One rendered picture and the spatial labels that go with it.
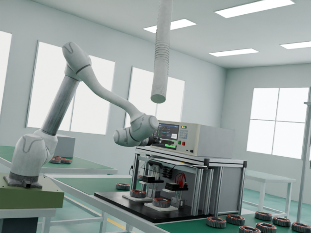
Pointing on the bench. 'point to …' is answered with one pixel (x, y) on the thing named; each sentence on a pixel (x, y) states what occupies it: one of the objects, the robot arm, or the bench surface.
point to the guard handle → (155, 163)
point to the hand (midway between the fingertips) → (169, 142)
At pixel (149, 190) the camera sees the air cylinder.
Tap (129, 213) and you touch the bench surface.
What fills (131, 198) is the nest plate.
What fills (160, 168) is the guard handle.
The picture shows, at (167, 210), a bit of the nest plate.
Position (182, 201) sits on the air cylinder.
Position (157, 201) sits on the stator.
